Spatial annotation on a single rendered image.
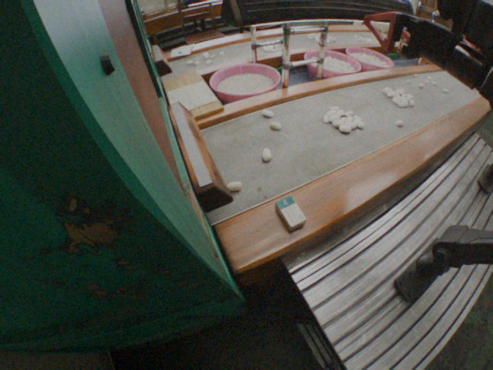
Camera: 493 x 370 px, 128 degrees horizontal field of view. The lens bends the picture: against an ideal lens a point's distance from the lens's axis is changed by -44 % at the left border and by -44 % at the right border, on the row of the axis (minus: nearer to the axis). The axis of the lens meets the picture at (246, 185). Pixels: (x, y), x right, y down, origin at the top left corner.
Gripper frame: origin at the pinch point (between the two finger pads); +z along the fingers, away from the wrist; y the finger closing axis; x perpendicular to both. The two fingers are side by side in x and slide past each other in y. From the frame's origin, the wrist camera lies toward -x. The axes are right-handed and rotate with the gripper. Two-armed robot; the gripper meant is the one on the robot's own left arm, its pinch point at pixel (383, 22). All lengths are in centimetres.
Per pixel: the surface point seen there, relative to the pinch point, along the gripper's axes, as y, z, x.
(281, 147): 16.3, 8.1, 33.2
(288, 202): 25.3, -8.8, 28.9
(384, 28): -295, 181, 55
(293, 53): -23, 58, 30
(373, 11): -13.4, 12.1, 0.2
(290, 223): 27.3, -12.8, 28.9
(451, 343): -45, -108, 109
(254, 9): 19.8, 12.9, 0.0
